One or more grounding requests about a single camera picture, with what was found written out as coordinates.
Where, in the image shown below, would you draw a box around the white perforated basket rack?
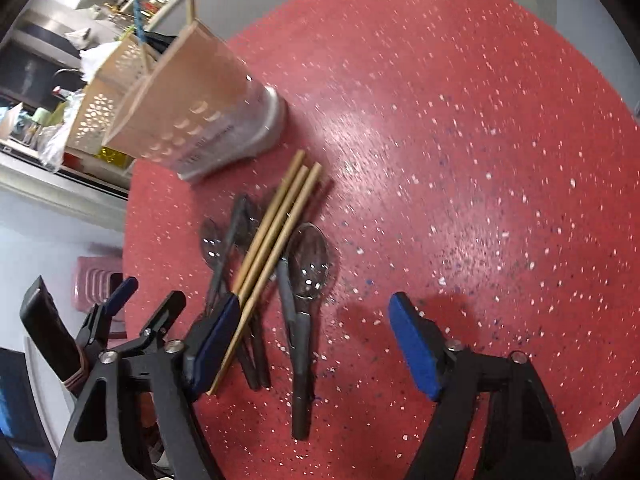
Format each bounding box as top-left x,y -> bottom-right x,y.
62,35 -> 166,156

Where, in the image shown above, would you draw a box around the pink utensil holder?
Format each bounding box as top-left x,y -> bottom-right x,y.
102,19 -> 287,183

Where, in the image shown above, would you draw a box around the large spoon with dark handle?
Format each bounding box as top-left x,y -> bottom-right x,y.
286,222 -> 332,442

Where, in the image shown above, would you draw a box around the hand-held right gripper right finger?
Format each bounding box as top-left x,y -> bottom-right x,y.
389,291 -> 576,480

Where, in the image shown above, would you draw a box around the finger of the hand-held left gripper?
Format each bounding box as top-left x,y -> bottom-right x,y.
75,276 -> 139,361
107,290 -> 187,358

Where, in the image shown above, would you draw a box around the pink plastic stool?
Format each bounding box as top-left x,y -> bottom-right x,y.
72,255 -> 128,341

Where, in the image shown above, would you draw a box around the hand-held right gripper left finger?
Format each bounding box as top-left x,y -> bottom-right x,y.
54,292 -> 243,480

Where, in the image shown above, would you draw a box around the blue wooden chopstick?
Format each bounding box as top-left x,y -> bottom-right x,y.
131,0 -> 151,76

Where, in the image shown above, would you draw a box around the dark screen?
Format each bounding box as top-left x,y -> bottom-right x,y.
0,347 -> 56,466

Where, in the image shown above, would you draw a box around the black cloth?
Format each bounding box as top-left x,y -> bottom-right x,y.
142,30 -> 178,56

